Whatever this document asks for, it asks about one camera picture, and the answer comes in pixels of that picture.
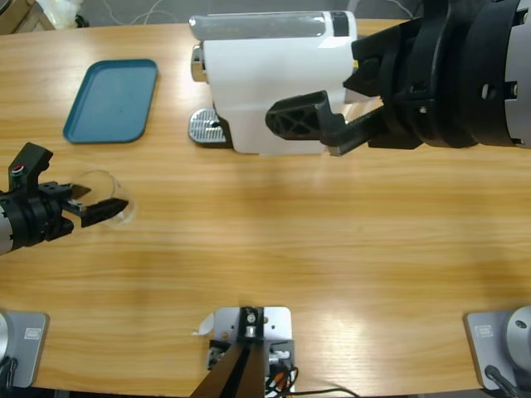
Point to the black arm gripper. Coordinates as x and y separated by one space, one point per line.
456 83
37 215

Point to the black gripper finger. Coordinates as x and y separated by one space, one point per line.
298 118

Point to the clear drinking glass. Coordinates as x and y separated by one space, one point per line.
99 184

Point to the white capsule coffee machine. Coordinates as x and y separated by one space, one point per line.
257 74

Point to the clear water tank dark lid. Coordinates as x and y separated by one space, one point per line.
361 103

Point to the teal plastic tray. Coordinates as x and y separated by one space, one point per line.
110 101

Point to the white paper tag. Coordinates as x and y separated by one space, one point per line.
205 325

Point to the white plastic bag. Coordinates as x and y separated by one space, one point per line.
62 12

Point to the brown cardboard box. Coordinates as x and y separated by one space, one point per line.
20 16

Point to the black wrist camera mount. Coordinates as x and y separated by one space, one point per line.
29 166

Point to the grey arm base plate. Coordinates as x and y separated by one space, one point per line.
489 344
29 348

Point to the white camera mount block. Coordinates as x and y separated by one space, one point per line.
276 327

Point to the dark camera post with bracket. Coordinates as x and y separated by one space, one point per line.
245 365

